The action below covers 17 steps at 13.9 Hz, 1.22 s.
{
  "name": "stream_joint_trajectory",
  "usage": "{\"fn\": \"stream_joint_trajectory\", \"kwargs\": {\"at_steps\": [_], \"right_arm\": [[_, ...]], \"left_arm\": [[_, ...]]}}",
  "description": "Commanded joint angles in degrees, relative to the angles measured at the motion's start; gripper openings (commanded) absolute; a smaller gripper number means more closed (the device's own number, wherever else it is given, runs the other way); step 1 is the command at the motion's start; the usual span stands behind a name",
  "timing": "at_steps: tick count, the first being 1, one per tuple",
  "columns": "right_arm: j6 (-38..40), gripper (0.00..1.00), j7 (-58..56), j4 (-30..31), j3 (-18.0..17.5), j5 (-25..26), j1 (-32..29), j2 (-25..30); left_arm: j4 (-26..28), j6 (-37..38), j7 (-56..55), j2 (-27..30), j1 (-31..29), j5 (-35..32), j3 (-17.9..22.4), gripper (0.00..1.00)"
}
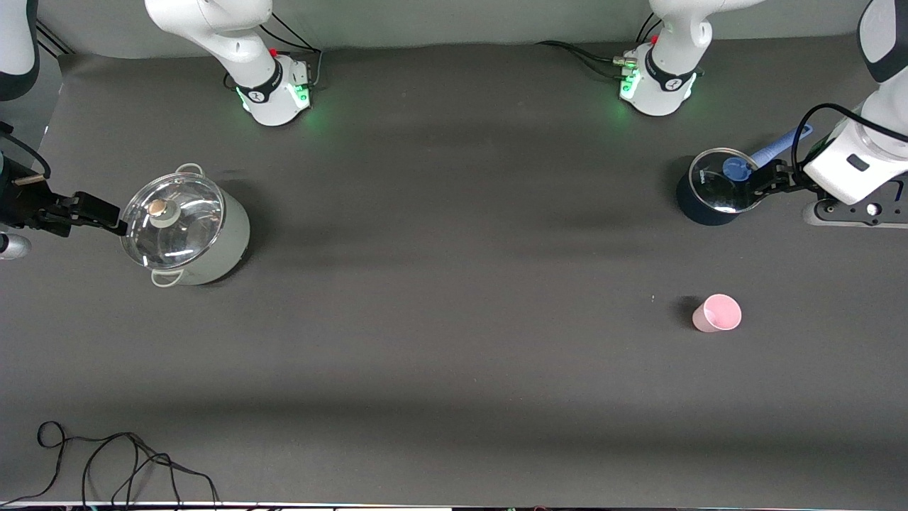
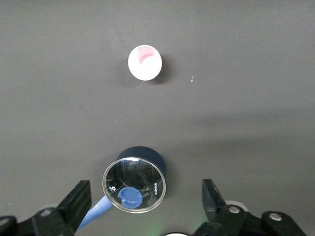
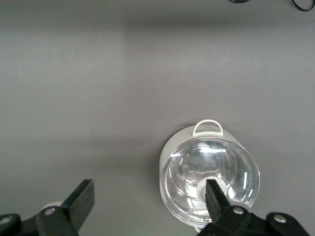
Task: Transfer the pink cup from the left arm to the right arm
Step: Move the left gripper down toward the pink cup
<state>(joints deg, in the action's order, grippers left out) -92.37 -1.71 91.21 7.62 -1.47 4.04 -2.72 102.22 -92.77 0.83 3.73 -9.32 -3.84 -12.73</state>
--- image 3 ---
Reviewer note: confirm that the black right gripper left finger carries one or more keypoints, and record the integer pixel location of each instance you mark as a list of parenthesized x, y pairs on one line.
[(78, 199)]

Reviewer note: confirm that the pale green cooking pot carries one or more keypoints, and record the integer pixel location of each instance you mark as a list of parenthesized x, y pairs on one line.
[(177, 142)]

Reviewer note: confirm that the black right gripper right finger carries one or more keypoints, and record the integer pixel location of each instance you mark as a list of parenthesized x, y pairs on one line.
[(216, 204)]

